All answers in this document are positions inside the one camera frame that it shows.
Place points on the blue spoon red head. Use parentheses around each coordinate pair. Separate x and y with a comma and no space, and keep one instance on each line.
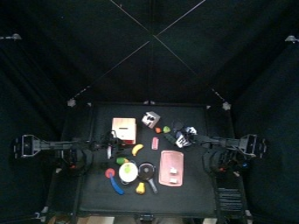
(114,182)

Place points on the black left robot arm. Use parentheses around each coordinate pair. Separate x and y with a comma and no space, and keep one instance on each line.
(51,145)

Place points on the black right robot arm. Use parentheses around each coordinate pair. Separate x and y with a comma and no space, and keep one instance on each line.
(234,143)

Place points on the yellow toy banana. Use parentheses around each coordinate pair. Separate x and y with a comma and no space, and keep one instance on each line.
(137,149)

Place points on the pink toy sausage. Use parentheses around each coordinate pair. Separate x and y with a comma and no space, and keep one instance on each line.
(156,143)

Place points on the white toy sushi piece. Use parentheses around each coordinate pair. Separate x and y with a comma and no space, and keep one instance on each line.
(174,180)
(174,170)

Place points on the yellow toy pear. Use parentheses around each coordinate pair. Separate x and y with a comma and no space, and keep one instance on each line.
(141,188)

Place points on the small orange toy food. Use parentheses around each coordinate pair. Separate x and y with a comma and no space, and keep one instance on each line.
(158,130)

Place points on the small green toy food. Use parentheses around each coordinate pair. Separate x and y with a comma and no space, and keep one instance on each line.
(166,129)

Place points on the grey metal frame bracket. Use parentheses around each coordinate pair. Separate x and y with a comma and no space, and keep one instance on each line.
(226,106)
(292,38)
(71,102)

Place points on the green yellow toy vegetable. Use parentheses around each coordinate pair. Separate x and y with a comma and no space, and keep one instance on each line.
(122,160)

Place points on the pink rectangular tray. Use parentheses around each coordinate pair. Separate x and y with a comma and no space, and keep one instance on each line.
(172,163)

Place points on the white round plate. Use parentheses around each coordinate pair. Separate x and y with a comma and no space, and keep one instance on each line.
(129,172)

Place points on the white text label sticker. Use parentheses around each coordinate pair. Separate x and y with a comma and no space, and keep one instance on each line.
(230,198)

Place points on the black toy frying pan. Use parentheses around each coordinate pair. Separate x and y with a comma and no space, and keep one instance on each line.
(148,172)

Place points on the dark green toy cucumber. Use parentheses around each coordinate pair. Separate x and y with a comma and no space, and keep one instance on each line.
(170,138)

